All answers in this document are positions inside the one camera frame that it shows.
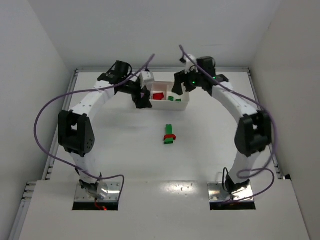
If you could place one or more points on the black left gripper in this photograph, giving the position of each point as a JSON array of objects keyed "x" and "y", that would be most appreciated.
[{"x": 137, "y": 92}]

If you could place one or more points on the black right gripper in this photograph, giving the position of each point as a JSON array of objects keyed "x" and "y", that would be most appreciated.
[{"x": 182, "y": 80}]

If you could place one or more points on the red rounded lego brick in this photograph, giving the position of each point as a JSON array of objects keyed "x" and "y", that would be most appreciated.
[{"x": 158, "y": 96}]

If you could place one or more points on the green number lego brick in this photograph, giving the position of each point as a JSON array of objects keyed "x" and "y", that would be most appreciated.
[{"x": 168, "y": 129}]

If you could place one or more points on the red green rounded lego stack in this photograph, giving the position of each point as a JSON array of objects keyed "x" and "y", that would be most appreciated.
[{"x": 169, "y": 138}]

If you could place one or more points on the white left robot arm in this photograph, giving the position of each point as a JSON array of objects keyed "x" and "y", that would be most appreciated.
[{"x": 75, "y": 131}]

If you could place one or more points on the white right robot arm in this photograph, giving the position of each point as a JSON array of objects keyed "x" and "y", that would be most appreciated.
[{"x": 253, "y": 132}]

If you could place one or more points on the white compartment tray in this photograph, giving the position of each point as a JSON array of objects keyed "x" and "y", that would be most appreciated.
[{"x": 166, "y": 88}]

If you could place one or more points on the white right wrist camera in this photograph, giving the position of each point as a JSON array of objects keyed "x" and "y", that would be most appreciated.
[{"x": 189, "y": 66}]

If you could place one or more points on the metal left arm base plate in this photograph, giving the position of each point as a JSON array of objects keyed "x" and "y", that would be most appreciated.
[{"x": 105, "y": 192}]

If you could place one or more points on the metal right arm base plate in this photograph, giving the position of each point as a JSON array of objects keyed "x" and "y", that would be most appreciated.
[{"x": 217, "y": 194}]

